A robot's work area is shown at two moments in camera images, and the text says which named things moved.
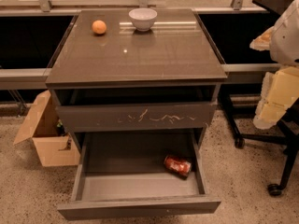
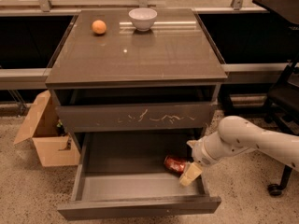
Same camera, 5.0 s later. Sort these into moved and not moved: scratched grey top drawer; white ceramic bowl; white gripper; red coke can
Moved: white gripper
Not moved: scratched grey top drawer; red coke can; white ceramic bowl
